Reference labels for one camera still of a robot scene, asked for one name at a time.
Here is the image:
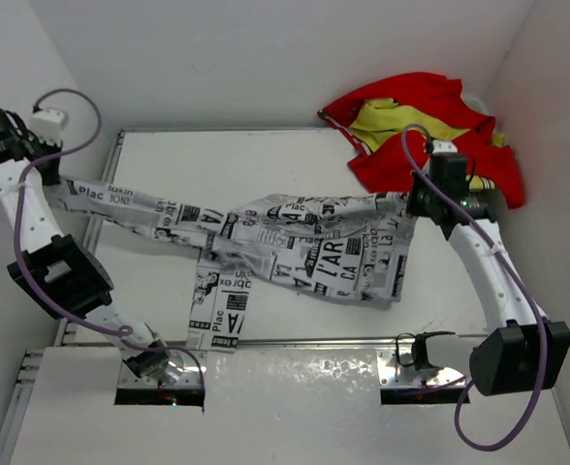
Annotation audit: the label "white front cover panel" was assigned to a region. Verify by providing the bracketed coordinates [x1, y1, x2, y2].
[12, 347, 570, 464]

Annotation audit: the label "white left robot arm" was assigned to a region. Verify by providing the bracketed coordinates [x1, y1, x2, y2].
[0, 108, 183, 388]

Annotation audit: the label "newspaper print trousers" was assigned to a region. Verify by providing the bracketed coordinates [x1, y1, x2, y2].
[45, 177, 416, 352]

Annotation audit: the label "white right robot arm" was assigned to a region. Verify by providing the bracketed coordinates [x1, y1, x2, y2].
[407, 152, 570, 396]

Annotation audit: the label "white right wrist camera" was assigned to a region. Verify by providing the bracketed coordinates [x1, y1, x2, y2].
[431, 139, 459, 154]

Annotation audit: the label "red fabric garment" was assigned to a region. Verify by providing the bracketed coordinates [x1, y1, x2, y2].
[318, 72, 526, 209]

